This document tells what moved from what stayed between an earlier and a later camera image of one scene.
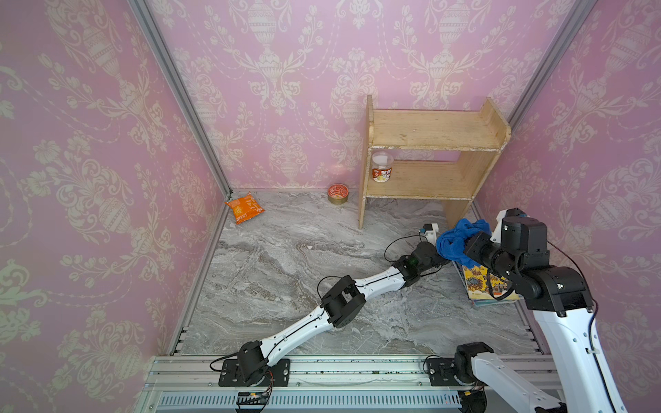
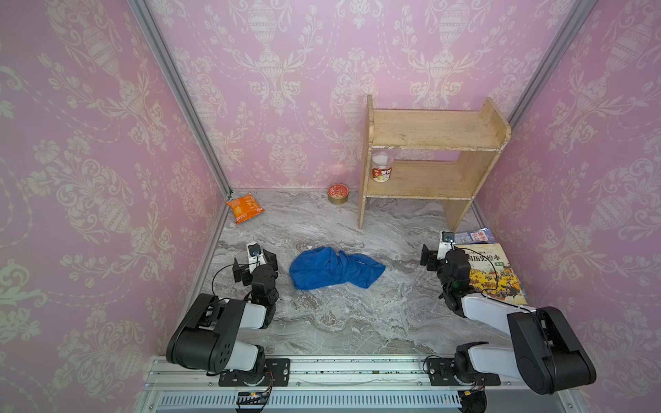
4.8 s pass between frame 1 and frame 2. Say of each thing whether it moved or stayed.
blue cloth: moved
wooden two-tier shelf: stayed
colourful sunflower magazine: moved
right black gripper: moved
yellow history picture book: stayed
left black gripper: moved
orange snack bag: stayed
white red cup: stayed
